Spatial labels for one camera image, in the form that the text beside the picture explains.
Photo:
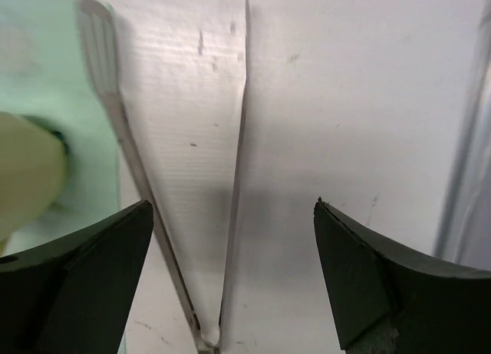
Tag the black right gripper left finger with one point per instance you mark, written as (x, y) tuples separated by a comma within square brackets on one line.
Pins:
[(74, 294)]

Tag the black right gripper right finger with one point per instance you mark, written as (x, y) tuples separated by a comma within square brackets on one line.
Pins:
[(388, 298)]

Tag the metal serving tongs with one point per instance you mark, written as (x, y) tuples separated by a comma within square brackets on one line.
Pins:
[(172, 76)]

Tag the pale yellow mug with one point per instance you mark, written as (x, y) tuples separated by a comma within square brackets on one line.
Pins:
[(34, 170)]

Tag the mint green cartoon placemat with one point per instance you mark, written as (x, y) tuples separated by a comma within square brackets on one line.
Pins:
[(43, 76)]

